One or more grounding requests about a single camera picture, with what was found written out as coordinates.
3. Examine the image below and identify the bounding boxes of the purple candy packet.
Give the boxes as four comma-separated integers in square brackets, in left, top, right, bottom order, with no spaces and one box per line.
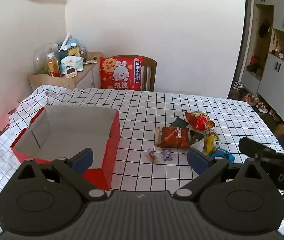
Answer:
[163,148,174,161]

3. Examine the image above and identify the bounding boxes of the wooden chair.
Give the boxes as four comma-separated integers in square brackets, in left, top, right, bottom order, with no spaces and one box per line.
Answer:
[108,55,157,92]

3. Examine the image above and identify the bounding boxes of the blue snack packet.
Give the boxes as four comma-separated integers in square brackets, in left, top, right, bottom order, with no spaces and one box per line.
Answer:
[209,147,235,164]

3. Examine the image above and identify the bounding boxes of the dark olive snack packet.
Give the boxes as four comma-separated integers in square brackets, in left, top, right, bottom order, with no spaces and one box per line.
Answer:
[189,129,204,145]

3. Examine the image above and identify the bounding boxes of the red rabbit cushion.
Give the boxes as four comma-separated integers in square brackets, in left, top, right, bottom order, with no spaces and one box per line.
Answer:
[100,56,143,90]

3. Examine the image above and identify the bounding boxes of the wooden side cabinet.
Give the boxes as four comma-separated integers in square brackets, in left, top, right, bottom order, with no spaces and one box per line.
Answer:
[29,52,103,90]

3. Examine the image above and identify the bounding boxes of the orange drink bottle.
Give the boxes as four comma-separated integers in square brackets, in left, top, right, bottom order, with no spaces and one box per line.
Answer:
[46,53,61,77]

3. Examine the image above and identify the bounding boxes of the yellow snack packet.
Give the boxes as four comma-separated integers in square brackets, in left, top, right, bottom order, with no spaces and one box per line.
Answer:
[204,135,216,155]

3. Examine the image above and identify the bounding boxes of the white silver snack bag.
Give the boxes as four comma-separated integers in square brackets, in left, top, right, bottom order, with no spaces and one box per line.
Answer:
[190,139,205,153]

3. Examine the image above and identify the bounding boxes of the red orange chip bag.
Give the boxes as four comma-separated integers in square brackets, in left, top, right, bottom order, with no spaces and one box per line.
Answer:
[185,111,215,131]

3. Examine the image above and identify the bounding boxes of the brown Oreo snack bag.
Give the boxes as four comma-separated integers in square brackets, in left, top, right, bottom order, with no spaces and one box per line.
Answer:
[157,126,190,149]

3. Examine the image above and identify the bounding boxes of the green snack packet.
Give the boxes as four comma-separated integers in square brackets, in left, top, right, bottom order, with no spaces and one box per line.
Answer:
[170,117,189,128]

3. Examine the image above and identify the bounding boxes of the white digital timer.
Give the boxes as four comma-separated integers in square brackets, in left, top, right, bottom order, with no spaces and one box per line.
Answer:
[65,66,77,79]

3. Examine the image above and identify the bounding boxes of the wooden stick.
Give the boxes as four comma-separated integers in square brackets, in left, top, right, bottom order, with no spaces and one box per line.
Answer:
[154,127,160,146]

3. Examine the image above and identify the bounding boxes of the white black grid tablecloth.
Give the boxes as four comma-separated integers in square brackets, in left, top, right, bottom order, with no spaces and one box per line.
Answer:
[0,86,282,192]

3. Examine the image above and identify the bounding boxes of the clear glass jar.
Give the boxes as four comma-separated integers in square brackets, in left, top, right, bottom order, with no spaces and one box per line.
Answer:
[33,43,59,72]

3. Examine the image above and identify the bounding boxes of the white wardrobe cabinet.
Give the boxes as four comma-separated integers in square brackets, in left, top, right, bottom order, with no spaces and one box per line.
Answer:
[241,0,284,122]

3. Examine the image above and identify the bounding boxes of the small red candy packet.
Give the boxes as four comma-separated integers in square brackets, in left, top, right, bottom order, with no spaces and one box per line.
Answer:
[146,151,158,164]

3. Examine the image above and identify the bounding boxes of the tissue box pack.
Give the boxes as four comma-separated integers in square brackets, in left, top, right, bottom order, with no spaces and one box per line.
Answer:
[59,56,83,75]

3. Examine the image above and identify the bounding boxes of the red and white cardboard box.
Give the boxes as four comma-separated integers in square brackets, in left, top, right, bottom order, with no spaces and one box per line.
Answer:
[10,105,120,190]

